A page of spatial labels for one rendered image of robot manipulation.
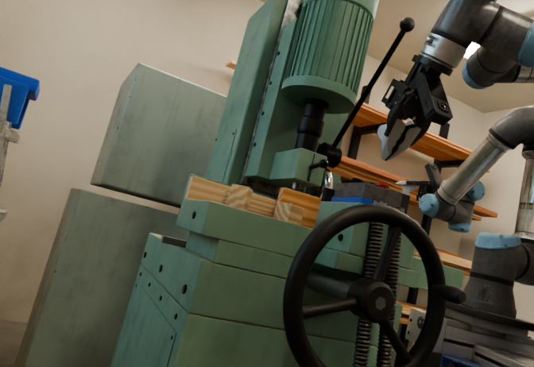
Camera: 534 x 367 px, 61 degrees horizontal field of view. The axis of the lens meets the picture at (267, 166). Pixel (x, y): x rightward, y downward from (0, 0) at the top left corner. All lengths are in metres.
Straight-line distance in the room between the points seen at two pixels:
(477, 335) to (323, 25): 0.91
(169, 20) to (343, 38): 2.60
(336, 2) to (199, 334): 0.74
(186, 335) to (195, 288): 0.08
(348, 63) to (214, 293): 0.57
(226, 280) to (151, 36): 2.82
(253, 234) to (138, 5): 2.87
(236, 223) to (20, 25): 2.77
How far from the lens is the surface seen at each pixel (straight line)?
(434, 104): 0.86
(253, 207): 0.98
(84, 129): 3.28
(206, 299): 0.80
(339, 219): 0.67
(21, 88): 1.55
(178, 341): 0.82
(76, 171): 3.25
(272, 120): 1.11
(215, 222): 0.79
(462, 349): 1.40
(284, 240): 0.84
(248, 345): 0.85
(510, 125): 1.58
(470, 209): 1.78
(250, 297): 0.83
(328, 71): 1.01
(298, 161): 0.98
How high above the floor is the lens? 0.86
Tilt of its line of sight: 9 degrees up
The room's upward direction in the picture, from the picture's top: 14 degrees clockwise
